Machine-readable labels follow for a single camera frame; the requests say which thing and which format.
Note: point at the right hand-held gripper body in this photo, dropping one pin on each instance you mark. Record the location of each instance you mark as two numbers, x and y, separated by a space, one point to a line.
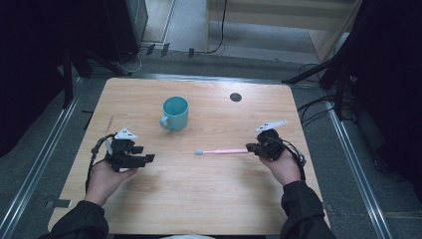
269 144

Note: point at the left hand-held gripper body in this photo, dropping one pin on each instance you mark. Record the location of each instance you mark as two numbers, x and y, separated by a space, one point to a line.
123 159

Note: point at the pink toothbrush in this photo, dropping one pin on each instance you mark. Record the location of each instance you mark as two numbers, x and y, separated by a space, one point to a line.
221 151

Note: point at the person's left hand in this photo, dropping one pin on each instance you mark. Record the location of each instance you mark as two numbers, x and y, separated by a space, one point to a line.
105 181

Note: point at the person's right hand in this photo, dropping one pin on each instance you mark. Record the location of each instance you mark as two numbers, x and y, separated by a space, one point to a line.
284 169

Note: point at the round black table grommet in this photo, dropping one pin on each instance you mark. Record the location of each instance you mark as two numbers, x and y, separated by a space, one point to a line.
235 97

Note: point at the teal cup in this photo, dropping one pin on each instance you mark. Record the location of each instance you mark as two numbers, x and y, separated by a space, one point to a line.
175 114

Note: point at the grey tape strip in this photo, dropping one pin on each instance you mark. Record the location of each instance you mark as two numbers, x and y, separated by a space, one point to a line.
59 203

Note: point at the black tripod stand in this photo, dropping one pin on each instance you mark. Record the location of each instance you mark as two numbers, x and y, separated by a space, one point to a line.
312 70

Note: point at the black metal stand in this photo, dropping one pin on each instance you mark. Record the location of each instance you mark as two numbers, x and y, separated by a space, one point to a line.
67 79

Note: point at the dark cabinet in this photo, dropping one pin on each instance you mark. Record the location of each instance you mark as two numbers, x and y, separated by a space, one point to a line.
126 26

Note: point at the light wooden furniture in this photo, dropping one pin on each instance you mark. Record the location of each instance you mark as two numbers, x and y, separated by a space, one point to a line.
278 15

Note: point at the metal floor rail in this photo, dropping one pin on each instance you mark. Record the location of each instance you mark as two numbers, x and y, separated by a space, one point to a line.
40 156
355 166

